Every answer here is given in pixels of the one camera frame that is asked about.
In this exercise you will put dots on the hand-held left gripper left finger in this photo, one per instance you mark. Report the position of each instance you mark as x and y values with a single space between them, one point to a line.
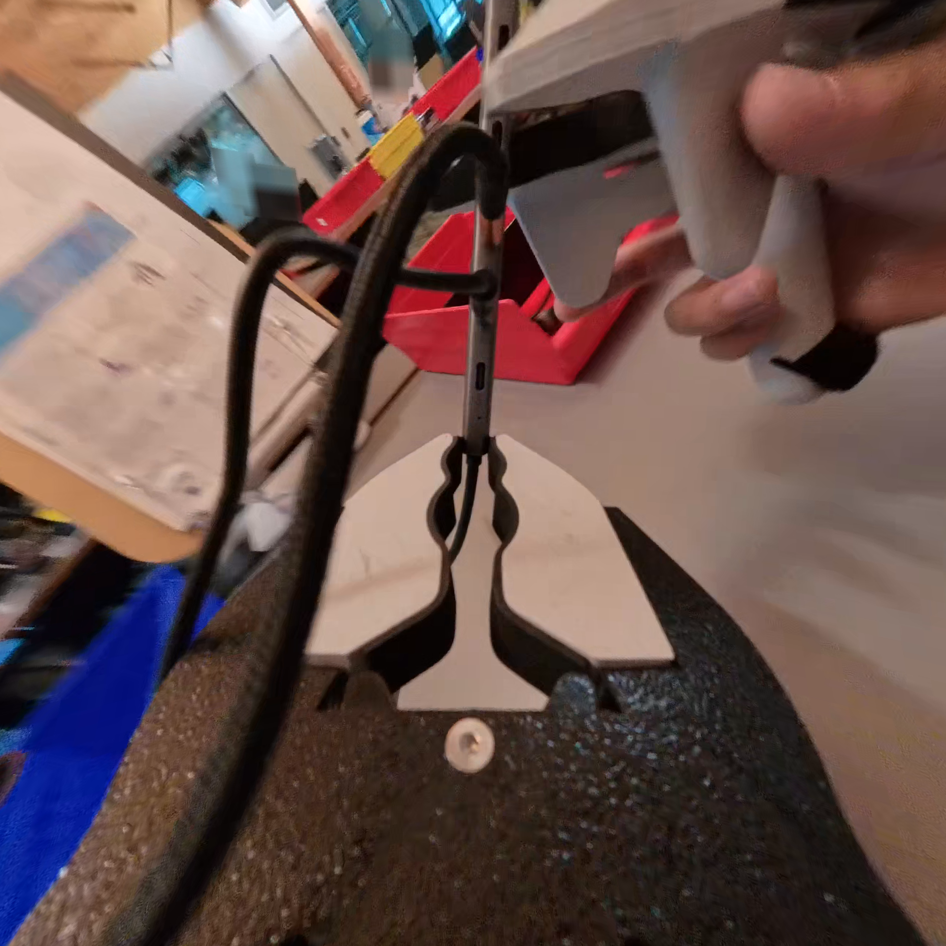
377 562

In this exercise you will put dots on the white table with wooden edge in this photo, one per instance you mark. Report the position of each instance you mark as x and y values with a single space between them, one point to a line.
170 384

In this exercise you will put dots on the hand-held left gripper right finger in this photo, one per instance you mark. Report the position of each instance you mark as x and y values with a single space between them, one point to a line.
569 576

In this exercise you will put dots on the grey USB hub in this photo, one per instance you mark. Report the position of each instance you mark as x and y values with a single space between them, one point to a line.
484 355

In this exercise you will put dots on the person's right hand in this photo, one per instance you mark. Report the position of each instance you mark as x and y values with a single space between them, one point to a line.
879 162

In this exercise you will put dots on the yellow tag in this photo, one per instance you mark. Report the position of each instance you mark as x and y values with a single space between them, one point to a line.
397 146

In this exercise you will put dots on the red plastic bin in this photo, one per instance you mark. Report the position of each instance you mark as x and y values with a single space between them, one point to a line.
451 340
347 196

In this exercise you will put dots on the blue plastic object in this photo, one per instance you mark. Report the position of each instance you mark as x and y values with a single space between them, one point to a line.
66 739

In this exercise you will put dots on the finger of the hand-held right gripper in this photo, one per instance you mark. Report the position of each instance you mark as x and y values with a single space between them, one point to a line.
591 66
576 229

